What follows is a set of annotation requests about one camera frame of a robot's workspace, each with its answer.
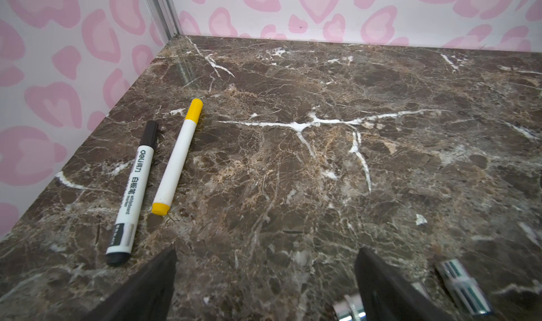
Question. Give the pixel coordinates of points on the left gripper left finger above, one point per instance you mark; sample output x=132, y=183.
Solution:
x=147, y=295

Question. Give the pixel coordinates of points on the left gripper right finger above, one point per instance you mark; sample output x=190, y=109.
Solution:
x=387, y=295

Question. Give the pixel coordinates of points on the white marker pen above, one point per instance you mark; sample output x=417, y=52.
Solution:
x=122, y=241

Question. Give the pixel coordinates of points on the chrome socket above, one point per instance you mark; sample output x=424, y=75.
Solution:
x=463, y=288

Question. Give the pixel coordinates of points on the yellow marker pen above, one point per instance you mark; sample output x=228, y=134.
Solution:
x=165, y=194

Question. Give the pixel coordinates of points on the chrome socket table edge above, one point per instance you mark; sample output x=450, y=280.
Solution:
x=350, y=308

